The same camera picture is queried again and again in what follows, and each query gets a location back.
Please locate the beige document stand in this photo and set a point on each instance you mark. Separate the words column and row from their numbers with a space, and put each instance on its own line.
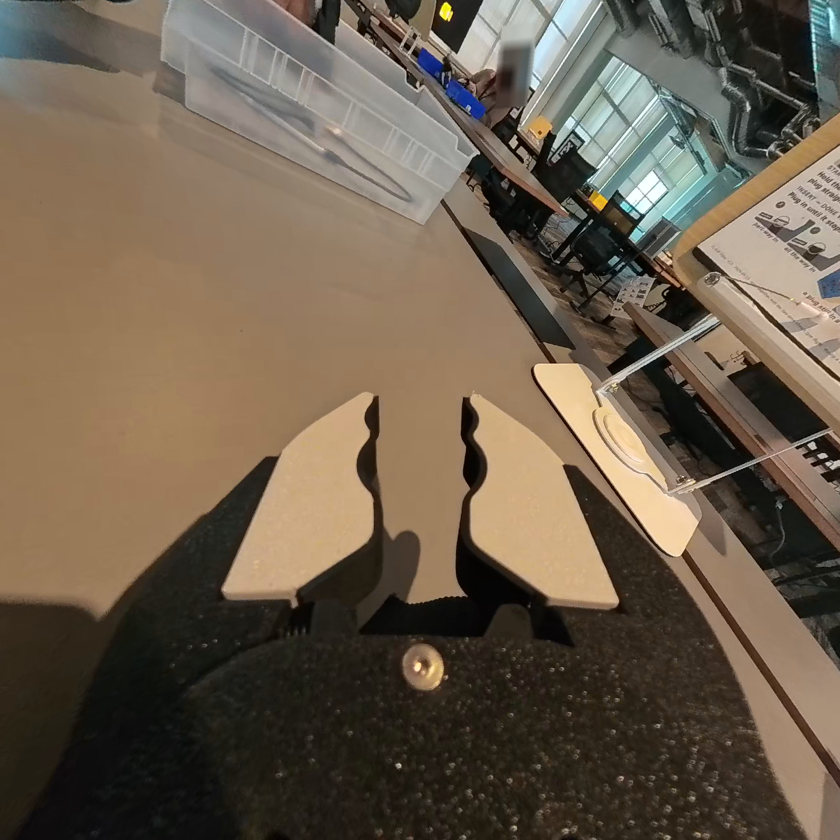
column 409, row 43

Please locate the blue plastic box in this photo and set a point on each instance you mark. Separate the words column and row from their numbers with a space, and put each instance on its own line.
column 469, row 105
column 430, row 60

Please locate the silver ventilation duct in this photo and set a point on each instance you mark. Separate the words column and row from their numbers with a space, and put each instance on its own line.
column 741, row 85

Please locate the person's left hand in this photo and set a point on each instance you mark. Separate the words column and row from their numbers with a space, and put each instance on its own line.
column 302, row 8

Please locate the clear plastic bin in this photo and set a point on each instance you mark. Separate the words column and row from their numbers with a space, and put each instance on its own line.
column 394, row 131

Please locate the yellow plastic box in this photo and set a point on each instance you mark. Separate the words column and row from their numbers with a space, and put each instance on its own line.
column 541, row 128

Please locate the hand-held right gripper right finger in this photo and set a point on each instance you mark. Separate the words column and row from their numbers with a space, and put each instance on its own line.
column 538, row 531

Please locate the black monitor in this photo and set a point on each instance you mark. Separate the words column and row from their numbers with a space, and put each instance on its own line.
column 459, row 26

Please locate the printed instruction sheet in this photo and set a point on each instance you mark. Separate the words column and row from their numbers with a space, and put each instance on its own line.
column 787, row 229

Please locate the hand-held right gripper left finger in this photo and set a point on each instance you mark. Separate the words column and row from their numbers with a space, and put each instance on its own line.
column 302, row 518

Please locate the black office chair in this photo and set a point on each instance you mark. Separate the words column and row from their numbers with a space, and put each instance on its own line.
column 594, row 249
column 571, row 174

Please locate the black desk mat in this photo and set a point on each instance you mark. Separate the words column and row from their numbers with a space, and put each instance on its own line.
column 518, row 289

